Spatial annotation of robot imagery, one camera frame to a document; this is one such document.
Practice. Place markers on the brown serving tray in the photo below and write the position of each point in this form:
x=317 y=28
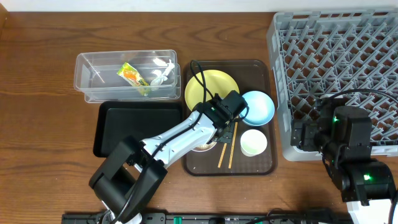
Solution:
x=250 y=75

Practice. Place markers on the white pink bowl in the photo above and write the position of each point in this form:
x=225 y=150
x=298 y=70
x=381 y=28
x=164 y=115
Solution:
x=205 y=147

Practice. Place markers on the yellow plate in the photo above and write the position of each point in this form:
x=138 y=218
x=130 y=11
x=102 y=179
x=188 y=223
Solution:
x=216 y=81

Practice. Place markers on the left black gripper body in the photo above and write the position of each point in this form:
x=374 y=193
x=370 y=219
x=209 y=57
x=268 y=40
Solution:
x=227 y=133

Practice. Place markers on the grey dishwasher rack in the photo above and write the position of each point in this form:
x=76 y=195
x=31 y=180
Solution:
x=319 y=53

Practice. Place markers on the clear plastic wrapper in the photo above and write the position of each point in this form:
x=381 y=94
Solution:
x=162 y=76

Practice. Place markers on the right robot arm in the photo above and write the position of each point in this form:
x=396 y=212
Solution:
x=342 y=136

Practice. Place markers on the light blue bowl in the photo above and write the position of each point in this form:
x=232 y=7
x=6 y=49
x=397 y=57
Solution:
x=261 y=108

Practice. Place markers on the right wooden chopstick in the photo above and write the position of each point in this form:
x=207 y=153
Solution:
x=232 y=145

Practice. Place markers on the white cup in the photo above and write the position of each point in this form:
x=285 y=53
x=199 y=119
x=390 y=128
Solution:
x=253 y=142

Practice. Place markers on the wooden chopstick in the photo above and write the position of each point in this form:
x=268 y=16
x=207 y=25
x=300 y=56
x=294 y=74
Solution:
x=232 y=145
x=221 y=159

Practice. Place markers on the left wooden chopstick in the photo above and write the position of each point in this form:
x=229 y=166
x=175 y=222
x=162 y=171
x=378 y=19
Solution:
x=221 y=159

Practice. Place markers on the clear plastic bin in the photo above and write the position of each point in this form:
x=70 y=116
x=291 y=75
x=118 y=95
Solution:
x=96 y=75

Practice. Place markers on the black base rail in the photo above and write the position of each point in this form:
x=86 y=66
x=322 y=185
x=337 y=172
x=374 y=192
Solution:
x=318 y=215

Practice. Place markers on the green orange snack wrapper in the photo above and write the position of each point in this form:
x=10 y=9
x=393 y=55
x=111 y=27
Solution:
x=134 y=78

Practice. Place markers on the black tray bin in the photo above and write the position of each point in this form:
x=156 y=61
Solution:
x=118 y=120

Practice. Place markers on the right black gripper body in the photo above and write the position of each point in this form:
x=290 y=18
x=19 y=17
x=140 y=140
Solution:
x=298 y=134

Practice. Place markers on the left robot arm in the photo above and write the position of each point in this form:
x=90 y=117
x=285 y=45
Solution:
x=129 y=177

